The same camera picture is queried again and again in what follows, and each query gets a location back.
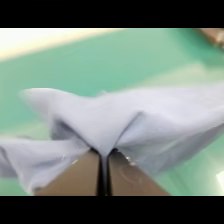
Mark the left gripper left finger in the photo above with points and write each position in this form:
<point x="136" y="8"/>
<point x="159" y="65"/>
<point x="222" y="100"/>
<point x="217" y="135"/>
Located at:
<point x="76" y="176"/>

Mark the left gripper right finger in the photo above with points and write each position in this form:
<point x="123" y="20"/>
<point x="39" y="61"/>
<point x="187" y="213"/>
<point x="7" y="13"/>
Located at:
<point x="133" y="178"/>

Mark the light blue shirt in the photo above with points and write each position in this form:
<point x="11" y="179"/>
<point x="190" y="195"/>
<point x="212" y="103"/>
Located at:
<point x="110" y="120"/>

